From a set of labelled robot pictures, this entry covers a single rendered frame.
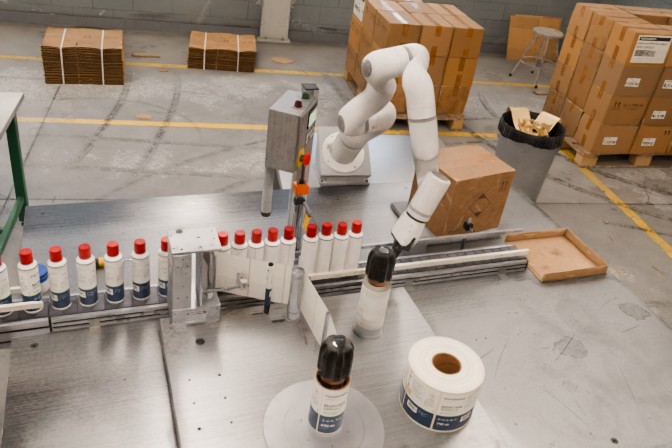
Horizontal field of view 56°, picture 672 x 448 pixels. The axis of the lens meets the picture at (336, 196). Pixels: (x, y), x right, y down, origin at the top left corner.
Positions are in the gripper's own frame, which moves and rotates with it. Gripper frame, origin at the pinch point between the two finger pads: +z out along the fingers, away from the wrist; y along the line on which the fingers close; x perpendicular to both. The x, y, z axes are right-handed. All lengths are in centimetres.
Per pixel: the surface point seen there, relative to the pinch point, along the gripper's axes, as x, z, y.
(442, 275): 19.7, 1.9, 5.4
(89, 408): -91, 45, 36
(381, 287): -23.4, -4.6, 30.9
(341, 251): -22.0, 2.7, 2.8
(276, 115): -61, -33, -3
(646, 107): 312, -72, -199
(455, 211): 28.7, -14.4, -16.1
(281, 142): -56, -26, -2
